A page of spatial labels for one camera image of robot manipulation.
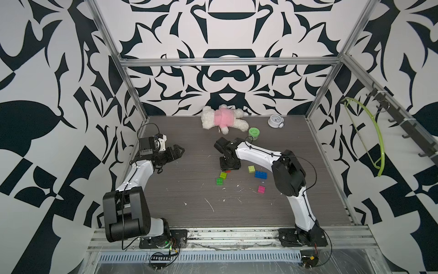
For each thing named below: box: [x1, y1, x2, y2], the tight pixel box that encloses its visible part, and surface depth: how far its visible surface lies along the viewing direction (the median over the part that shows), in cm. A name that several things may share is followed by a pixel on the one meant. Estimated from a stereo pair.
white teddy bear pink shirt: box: [200, 103, 250, 135], surface depth 111 cm
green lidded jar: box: [248, 127, 261, 141], surface depth 108 cm
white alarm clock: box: [267, 114, 285, 128], surface depth 117 cm
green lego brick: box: [216, 177, 223, 187], surface depth 91 cm
